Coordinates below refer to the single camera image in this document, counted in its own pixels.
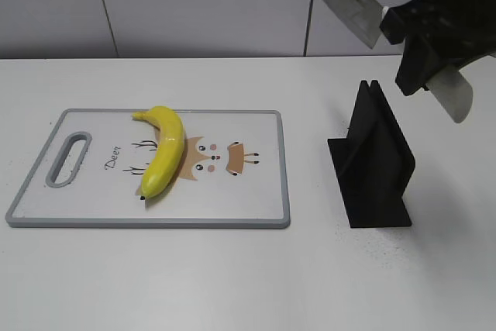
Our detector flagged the black knife stand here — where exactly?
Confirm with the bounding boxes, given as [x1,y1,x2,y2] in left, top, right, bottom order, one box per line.
[327,80,415,228]

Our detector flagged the white grey-rimmed cutting board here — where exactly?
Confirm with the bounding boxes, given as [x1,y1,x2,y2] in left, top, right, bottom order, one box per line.
[5,109,290,229]

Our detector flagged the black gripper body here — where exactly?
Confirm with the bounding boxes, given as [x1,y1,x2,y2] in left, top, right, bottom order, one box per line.
[412,0,495,68]

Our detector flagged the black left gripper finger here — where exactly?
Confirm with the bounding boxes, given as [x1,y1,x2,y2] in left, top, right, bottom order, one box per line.
[380,0,417,45]

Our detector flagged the yellow plastic banana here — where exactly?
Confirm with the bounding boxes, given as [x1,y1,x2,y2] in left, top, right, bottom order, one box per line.
[132,106,185,200]

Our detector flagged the white-handled kitchen knife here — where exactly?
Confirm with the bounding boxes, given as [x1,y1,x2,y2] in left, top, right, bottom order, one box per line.
[323,0,473,123]

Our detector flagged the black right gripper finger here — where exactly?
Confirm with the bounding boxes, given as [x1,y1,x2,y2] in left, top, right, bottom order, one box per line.
[395,34,453,95]

